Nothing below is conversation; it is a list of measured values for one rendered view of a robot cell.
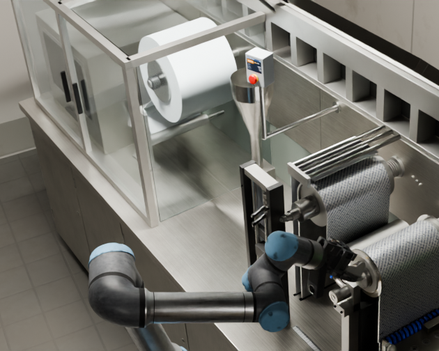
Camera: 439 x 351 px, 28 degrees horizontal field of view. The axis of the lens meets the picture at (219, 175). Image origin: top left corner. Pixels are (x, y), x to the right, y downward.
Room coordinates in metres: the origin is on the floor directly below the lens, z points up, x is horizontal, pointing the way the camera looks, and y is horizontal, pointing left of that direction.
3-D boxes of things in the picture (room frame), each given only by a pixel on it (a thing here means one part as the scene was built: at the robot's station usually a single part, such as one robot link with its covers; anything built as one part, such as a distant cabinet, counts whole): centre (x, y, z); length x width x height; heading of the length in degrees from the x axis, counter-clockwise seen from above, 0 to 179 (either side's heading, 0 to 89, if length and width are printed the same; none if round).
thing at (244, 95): (2.51, -0.14, 1.50); 0.14 x 0.14 x 0.06
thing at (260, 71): (2.32, -0.15, 1.66); 0.07 x 0.07 x 0.10; 44
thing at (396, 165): (2.18, -0.52, 1.33); 0.07 x 0.07 x 0.07; 28
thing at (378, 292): (1.82, -0.38, 1.25); 0.15 x 0.01 x 0.15; 28
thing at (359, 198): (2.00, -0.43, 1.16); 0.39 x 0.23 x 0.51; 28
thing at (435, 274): (1.82, -0.51, 1.11); 0.23 x 0.01 x 0.18; 118
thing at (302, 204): (2.03, -0.24, 1.33); 0.06 x 0.06 x 0.06; 28
